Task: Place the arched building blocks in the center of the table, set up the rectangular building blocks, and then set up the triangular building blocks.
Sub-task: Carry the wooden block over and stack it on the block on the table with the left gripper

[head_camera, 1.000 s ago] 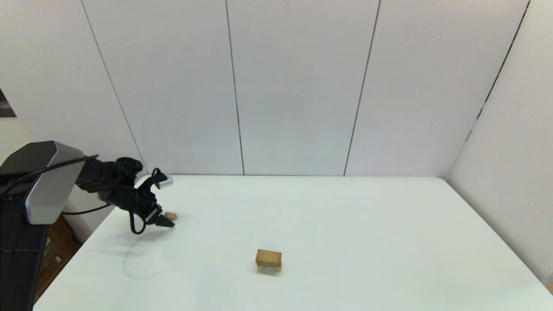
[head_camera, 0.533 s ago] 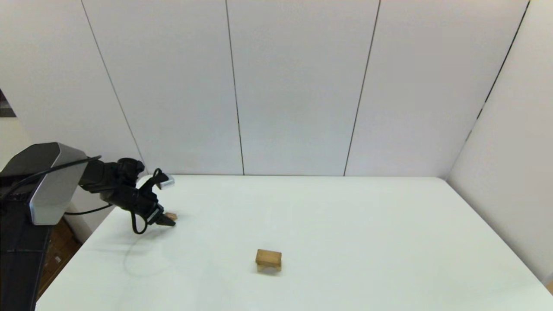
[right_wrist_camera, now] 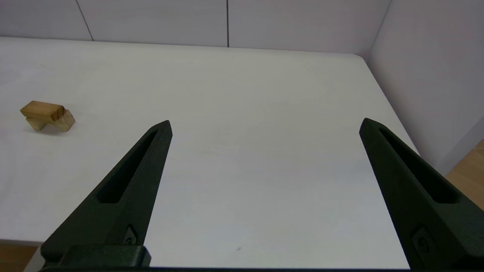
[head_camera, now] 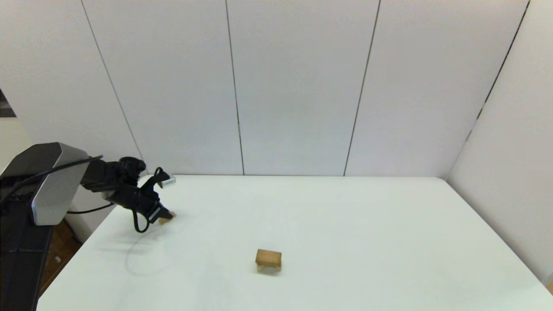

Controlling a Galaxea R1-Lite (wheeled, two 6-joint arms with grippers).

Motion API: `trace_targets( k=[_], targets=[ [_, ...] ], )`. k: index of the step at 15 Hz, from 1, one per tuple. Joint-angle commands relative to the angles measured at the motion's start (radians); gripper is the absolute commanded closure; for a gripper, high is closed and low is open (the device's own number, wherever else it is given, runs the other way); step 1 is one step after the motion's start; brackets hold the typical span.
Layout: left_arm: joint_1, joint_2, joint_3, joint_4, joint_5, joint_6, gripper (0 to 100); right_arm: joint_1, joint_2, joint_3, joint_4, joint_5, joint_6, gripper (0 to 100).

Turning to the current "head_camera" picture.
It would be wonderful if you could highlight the rectangular wooden building block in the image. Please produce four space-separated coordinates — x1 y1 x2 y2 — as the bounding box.
255 249 282 267

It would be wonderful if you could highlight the labelled brown cardboard box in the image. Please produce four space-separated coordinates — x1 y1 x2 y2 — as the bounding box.
41 220 83 296

